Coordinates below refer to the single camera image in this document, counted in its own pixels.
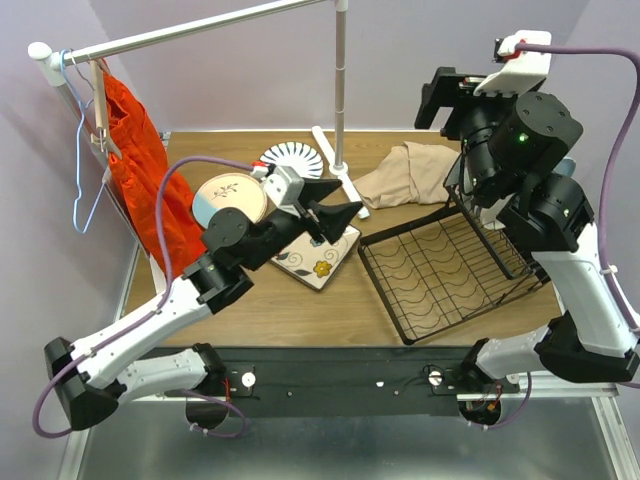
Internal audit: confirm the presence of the cream round plate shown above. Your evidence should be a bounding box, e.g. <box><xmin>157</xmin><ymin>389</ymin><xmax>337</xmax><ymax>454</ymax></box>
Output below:
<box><xmin>192</xmin><ymin>173</ymin><xmax>268</xmax><ymax>228</ymax></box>

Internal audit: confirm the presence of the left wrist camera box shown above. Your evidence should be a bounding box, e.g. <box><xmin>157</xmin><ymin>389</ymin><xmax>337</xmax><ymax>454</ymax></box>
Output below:
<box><xmin>250</xmin><ymin>161</ymin><xmax>304</xmax><ymax>208</ymax></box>

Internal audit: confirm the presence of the white clothes rack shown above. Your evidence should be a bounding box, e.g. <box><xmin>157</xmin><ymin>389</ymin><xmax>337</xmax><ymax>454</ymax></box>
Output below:
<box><xmin>26</xmin><ymin>0</ymin><xmax>372</xmax><ymax>281</ymax></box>

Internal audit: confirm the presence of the blue wire hanger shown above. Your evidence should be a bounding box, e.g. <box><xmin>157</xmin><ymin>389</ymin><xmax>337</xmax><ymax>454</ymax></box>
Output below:
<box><xmin>59</xmin><ymin>49</ymin><xmax>106</xmax><ymax>235</ymax></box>

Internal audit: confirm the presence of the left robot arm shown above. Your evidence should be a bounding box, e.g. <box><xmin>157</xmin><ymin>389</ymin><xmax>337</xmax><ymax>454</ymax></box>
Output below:
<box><xmin>44</xmin><ymin>171</ymin><xmax>362</xmax><ymax>431</ymax></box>

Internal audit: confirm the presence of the black wire dish rack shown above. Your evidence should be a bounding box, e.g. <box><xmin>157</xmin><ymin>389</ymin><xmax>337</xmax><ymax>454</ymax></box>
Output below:
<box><xmin>358</xmin><ymin>179</ymin><xmax>549</xmax><ymax>345</ymax></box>

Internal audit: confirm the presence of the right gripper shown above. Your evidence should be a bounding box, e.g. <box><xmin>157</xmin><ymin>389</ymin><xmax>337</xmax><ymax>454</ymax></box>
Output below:
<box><xmin>413</xmin><ymin>65</ymin><xmax>538</xmax><ymax>200</ymax></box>

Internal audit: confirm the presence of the wooden clip hanger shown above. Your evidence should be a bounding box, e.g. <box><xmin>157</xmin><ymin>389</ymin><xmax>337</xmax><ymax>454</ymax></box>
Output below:
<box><xmin>89</xmin><ymin>60</ymin><xmax>121</xmax><ymax>158</ymax></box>

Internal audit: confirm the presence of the black mounting rail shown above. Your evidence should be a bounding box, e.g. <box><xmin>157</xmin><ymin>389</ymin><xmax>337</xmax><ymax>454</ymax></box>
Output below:
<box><xmin>164</xmin><ymin>344</ymin><xmax>531</xmax><ymax>419</ymax></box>

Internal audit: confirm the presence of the square leaf pattern plate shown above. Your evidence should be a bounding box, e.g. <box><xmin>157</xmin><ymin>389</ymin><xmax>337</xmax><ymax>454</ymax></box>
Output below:
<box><xmin>270</xmin><ymin>225</ymin><xmax>362</xmax><ymax>291</ymax></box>

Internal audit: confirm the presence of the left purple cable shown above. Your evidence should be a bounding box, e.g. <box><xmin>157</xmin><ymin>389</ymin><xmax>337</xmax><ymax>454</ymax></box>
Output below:
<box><xmin>32</xmin><ymin>155</ymin><xmax>266</xmax><ymax>440</ymax></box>

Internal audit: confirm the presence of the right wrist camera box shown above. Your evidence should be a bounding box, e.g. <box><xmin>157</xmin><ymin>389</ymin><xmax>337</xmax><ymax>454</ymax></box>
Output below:
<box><xmin>473</xmin><ymin>30</ymin><xmax>552</xmax><ymax>97</ymax></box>

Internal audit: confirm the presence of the beige cloth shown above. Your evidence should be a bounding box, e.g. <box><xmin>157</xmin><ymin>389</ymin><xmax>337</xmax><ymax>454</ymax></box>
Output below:
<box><xmin>354</xmin><ymin>141</ymin><xmax>458</xmax><ymax>209</ymax></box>

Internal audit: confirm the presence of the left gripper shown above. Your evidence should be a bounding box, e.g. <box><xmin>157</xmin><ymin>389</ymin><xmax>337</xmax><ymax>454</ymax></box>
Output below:
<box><xmin>244</xmin><ymin>177</ymin><xmax>365</xmax><ymax>273</ymax></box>

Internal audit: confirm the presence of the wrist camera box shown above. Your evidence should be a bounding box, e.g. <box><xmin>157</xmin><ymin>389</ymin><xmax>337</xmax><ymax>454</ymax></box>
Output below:
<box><xmin>250</xmin><ymin>161</ymin><xmax>304</xmax><ymax>208</ymax></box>
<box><xmin>473</xmin><ymin>30</ymin><xmax>552</xmax><ymax>97</ymax></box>

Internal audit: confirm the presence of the white blue rimmed plate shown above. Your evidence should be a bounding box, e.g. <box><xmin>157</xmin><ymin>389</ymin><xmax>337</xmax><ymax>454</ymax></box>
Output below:
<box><xmin>554</xmin><ymin>157</ymin><xmax>576</xmax><ymax>177</ymax></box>

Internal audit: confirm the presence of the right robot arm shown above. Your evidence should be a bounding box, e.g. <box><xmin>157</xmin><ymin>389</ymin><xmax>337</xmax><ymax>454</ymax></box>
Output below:
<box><xmin>414</xmin><ymin>67</ymin><xmax>639</xmax><ymax>392</ymax></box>

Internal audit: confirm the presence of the blue striped white plate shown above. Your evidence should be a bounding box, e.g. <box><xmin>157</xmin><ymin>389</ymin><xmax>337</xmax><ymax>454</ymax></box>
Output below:
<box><xmin>260</xmin><ymin>141</ymin><xmax>324</xmax><ymax>179</ymax></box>

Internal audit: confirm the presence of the orange garment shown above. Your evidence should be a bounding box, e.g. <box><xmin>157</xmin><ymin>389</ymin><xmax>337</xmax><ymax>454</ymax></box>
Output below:
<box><xmin>103</xmin><ymin>73</ymin><xmax>205</xmax><ymax>277</ymax></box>

